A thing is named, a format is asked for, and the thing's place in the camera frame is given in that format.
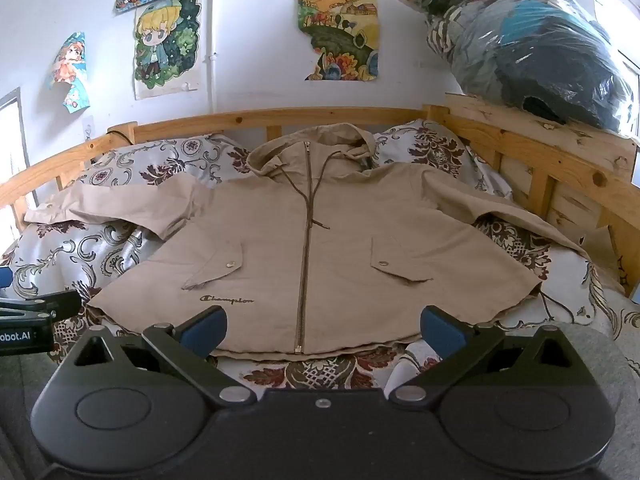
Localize white wall pipe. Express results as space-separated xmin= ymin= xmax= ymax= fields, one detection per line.
xmin=207 ymin=0 xmax=221 ymax=114

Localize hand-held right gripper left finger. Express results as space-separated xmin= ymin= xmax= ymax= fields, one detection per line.
xmin=65 ymin=305 xmax=258 ymax=408

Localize wooden bed frame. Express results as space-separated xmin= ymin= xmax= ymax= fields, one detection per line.
xmin=0 ymin=92 xmax=640 ymax=306

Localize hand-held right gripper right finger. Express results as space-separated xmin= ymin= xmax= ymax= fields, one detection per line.
xmin=387 ymin=305 xmax=581 ymax=407

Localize white floral bedspread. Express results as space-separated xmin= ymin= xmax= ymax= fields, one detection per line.
xmin=0 ymin=119 xmax=640 ymax=395

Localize beige hooded zip jacket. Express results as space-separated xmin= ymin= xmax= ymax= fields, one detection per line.
xmin=24 ymin=122 xmax=596 ymax=358

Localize window with grey frame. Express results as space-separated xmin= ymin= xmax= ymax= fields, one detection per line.
xmin=0 ymin=87 xmax=30 ymax=243

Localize person's left leg grey pants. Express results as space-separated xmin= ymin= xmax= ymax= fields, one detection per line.
xmin=0 ymin=354 xmax=53 ymax=480

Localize autumn landscape poster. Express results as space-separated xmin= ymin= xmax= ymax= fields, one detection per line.
xmin=297 ymin=0 xmax=380 ymax=82

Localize blond cartoon child poster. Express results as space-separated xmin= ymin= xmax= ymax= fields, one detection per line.
xmin=133 ymin=0 xmax=203 ymax=101

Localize small curled cartoon poster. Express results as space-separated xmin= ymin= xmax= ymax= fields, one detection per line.
xmin=48 ymin=32 xmax=91 ymax=114

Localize clear plastic bag of clothes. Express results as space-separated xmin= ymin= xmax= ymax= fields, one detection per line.
xmin=389 ymin=0 xmax=640 ymax=142

